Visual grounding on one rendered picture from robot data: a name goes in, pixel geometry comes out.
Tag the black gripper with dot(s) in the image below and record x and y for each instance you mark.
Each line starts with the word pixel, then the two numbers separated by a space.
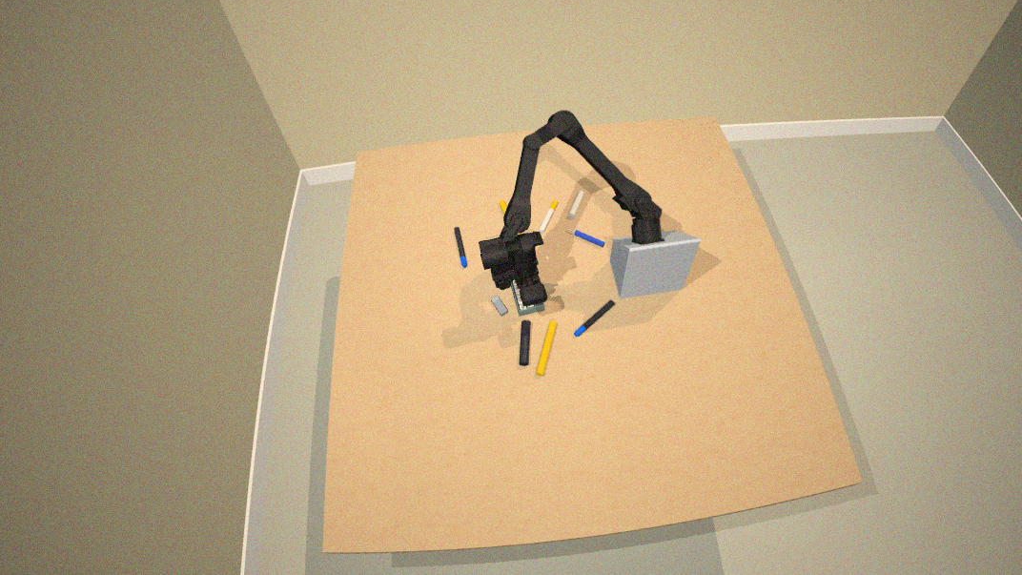
pixel 531 290

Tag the black cylinder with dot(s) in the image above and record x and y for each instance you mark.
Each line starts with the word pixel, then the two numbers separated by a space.
pixel 525 342

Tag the black marker with blue cap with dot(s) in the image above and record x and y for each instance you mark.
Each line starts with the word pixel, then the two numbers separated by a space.
pixel 594 318
pixel 460 247

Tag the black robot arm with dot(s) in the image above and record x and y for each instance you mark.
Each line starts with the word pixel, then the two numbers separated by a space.
pixel 495 253

